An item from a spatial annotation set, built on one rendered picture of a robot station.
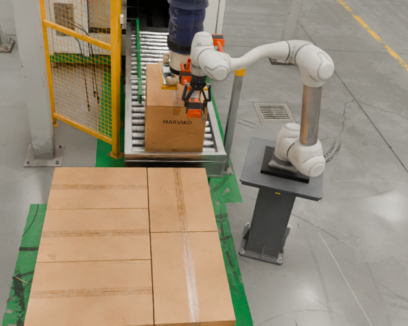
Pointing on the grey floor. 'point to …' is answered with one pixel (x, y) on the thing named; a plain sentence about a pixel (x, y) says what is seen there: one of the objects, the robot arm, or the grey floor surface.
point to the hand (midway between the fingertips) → (195, 108)
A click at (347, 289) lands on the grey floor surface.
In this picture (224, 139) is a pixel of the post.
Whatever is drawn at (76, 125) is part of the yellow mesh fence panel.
